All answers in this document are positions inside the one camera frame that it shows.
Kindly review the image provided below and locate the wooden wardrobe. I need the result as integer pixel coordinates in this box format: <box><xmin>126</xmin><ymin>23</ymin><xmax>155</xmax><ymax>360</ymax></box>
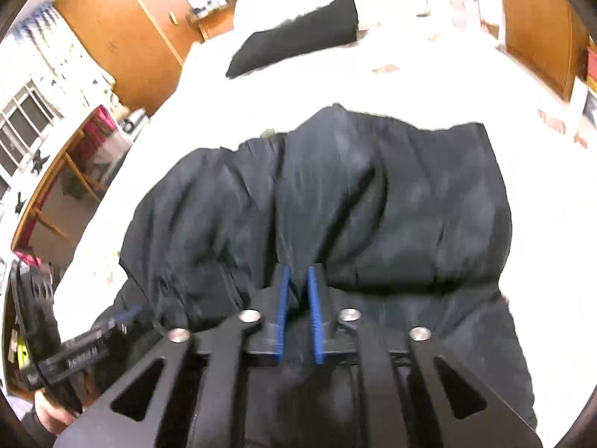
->
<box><xmin>53</xmin><ymin>0</ymin><xmax>236</xmax><ymax>117</ymax></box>
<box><xmin>497</xmin><ymin>0</ymin><xmax>591</xmax><ymax>102</ymax></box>

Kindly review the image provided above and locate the wooden desk with glass top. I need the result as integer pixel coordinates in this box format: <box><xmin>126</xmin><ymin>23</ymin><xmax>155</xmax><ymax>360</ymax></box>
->
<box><xmin>12</xmin><ymin>104</ymin><xmax>151</xmax><ymax>267</ymax></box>

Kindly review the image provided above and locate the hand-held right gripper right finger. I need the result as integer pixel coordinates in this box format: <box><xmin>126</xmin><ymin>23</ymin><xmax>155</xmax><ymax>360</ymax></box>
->
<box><xmin>305</xmin><ymin>264</ymin><xmax>544</xmax><ymax>448</ymax></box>

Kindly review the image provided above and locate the large white pillow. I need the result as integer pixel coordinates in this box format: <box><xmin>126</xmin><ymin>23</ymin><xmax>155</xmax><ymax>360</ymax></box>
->
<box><xmin>232</xmin><ymin>0</ymin><xmax>406</xmax><ymax>38</ymax></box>

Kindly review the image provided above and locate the black puffer jacket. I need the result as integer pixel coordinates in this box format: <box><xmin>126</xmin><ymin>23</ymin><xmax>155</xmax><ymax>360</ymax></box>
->
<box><xmin>91</xmin><ymin>103</ymin><xmax>538</xmax><ymax>430</ymax></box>

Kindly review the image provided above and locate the stack of colourful boxes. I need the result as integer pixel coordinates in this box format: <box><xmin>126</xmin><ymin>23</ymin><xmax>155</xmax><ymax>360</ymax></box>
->
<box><xmin>576</xmin><ymin>37</ymin><xmax>597</xmax><ymax>150</ymax></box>

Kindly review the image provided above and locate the grey drawer nightstand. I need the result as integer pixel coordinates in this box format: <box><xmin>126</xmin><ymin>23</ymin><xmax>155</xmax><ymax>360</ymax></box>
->
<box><xmin>406</xmin><ymin>0</ymin><xmax>482</xmax><ymax>26</ymax></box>

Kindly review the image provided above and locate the folded black garment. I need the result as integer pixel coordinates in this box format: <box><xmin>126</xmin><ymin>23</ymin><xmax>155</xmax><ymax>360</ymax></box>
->
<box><xmin>225</xmin><ymin>0</ymin><xmax>359</xmax><ymax>79</ymax></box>

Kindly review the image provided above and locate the patterned cream curtain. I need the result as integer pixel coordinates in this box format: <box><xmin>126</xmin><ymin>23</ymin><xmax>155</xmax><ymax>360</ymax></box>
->
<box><xmin>9</xmin><ymin>2</ymin><xmax>116</xmax><ymax>113</ymax></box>

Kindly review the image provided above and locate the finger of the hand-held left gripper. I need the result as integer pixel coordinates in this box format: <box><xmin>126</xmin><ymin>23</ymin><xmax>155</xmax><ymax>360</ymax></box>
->
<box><xmin>91</xmin><ymin>305</ymin><xmax>143</xmax><ymax>337</ymax></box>

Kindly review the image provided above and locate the barred window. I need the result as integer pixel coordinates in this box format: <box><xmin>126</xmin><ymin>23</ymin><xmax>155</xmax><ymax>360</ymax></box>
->
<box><xmin>0</xmin><ymin>78</ymin><xmax>65</xmax><ymax>197</ymax></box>

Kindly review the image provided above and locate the floral white bed blanket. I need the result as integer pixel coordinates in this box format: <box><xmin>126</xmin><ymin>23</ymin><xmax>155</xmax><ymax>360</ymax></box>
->
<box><xmin>51</xmin><ymin>0</ymin><xmax>597</xmax><ymax>435</ymax></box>

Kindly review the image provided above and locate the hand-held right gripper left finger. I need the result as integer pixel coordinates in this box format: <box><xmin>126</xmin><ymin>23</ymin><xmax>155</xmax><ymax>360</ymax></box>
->
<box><xmin>53</xmin><ymin>264</ymin><xmax>293</xmax><ymax>448</ymax></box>

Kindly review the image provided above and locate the person's left hand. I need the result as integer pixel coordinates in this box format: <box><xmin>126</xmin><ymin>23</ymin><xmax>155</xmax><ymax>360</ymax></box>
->
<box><xmin>34</xmin><ymin>389</ymin><xmax>85</xmax><ymax>437</ymax></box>

